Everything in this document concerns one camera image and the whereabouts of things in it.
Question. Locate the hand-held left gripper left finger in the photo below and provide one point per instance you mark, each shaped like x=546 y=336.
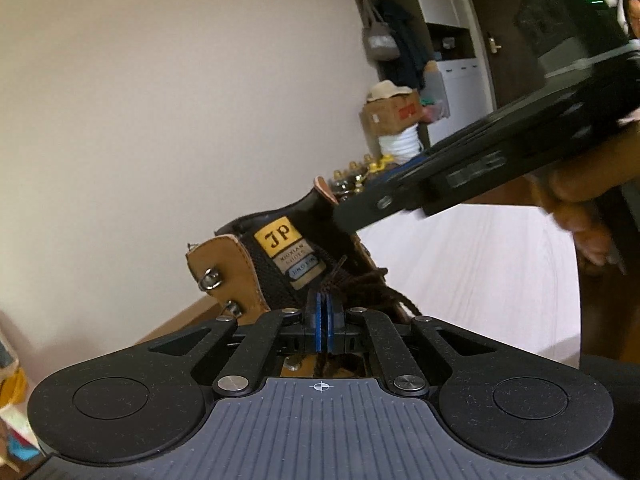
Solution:
x=318 y=330

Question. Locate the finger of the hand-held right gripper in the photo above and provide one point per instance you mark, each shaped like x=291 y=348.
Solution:
x=400 y=167
x=380 y=205

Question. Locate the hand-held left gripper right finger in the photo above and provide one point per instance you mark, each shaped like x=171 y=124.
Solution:
x=332 y=332

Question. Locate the dark brown shoelace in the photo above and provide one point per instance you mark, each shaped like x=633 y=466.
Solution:
x=345 y=276

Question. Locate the brown leather boot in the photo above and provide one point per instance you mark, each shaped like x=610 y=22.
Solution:
x=235 y=270

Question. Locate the person's right hand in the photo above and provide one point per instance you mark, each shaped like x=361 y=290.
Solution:
x=575 y=185

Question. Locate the white plastic bucket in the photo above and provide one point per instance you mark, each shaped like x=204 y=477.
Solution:
x=400 y=145

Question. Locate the group of cooking oil bottles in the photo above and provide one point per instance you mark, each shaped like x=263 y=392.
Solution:
x=355 y=175

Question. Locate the cardboard box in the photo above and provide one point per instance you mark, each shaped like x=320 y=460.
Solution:
x=395 y=115

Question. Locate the colourful clothes pile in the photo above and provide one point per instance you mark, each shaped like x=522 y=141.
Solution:
x=435 y=110

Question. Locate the beige hat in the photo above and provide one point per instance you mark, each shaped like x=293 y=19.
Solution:
x=387 y=91

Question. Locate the dark wooden door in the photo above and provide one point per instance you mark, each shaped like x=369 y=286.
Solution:
x=495 y=0

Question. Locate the white cabinet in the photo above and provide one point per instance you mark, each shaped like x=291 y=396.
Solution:
x=465 y=90

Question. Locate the dark hanging coat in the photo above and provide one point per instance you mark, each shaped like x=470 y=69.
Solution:
x=405 y=45

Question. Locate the grey hanging bag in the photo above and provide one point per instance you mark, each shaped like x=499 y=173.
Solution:
x=380 y=42

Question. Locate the colourful printed carton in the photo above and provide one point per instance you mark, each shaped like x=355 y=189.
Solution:
x=15 y=390

